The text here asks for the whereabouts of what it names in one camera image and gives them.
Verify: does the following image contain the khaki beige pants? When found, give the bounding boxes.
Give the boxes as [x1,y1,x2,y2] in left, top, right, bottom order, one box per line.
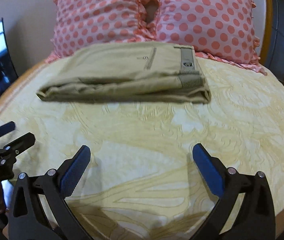
[37,42,211,103]

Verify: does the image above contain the yellow patterned bed sheet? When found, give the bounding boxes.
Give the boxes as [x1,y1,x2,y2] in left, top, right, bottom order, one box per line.
[0,59,284,239]

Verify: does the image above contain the left pink polka-dot pillow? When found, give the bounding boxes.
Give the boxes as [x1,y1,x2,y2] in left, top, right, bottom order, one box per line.
[46,0,154,63]

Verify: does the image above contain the pink polka-dot pillow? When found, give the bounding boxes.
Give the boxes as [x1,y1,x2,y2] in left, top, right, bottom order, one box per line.
[46,0,154,63]
[144,0,267,75]

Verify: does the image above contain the right pink polka-dot pillow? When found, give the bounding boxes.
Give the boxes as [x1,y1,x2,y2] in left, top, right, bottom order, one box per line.
[144,0,267,75]

